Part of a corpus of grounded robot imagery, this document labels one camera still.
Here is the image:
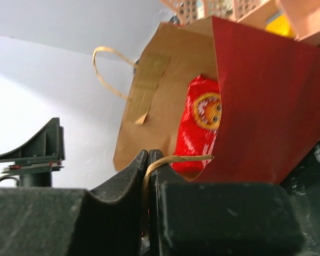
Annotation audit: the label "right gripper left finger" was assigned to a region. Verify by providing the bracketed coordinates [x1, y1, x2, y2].
[0, 150, 148, 255]

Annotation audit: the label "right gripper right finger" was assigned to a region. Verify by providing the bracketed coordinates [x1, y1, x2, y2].
[148, 150, 304, 255]

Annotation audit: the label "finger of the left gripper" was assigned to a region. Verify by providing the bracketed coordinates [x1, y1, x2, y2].
[0, 117, 66, 187]

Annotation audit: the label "red cookie snack bag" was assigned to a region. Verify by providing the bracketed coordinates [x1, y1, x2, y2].
[170, 74, 222, 182]

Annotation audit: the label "red paper bag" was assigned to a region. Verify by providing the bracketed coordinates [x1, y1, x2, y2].
[113, 17, 320, 183]

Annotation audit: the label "yellow sticky notes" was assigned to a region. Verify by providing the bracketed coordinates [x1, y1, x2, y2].
[265, 14, 295, 38]

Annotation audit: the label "pink desk organizer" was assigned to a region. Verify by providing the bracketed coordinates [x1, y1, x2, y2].
[162, 1, 320, 45]

